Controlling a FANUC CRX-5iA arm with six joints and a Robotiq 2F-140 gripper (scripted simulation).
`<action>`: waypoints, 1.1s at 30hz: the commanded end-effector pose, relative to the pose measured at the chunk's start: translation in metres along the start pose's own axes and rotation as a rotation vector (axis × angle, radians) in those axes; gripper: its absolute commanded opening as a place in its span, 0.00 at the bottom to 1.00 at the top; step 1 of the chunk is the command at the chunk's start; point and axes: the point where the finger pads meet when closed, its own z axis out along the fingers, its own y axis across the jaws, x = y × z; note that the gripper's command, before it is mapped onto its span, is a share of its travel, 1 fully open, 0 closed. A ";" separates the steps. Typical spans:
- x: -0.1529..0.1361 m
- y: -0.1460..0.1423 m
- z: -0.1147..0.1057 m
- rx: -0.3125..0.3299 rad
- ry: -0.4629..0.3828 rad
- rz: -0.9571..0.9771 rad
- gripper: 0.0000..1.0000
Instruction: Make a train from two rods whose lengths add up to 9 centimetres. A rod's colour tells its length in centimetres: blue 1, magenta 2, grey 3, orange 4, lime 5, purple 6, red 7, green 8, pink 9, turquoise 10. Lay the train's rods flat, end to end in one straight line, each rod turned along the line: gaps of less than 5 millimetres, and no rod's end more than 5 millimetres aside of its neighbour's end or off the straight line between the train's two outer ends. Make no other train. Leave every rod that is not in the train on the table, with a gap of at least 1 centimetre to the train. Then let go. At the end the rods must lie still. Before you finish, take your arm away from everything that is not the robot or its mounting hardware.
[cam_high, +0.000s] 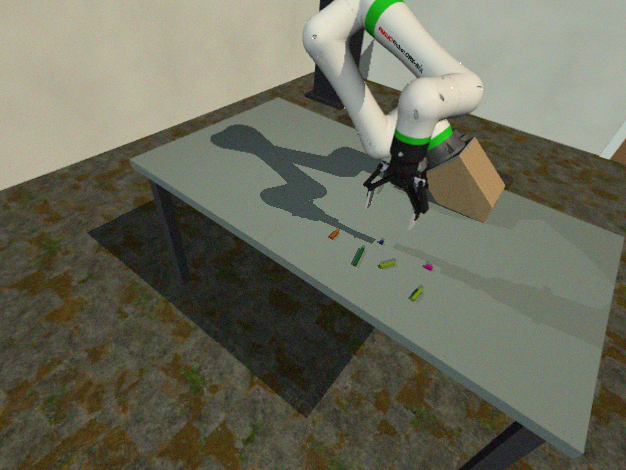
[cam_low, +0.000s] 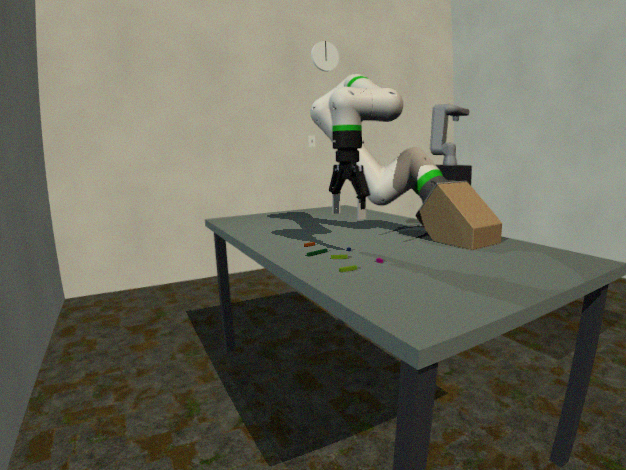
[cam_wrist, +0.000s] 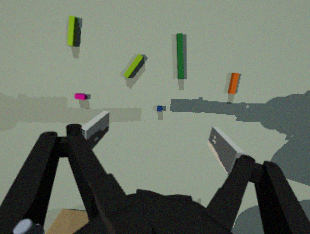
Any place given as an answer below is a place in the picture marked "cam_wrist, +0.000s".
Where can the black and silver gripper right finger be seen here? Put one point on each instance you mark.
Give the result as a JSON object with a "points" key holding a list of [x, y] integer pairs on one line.
{"points": [[280, 210]]}

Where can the orange rod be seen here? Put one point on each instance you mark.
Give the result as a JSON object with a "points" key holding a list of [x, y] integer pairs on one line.
{"points": [[233, 83]]}

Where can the magenta rod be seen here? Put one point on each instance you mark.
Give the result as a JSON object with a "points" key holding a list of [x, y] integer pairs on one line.
{"points": [[81, 96]]}

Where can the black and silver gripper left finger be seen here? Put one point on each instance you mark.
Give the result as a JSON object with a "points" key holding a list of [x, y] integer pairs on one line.
{"points": [[24, 208]]}

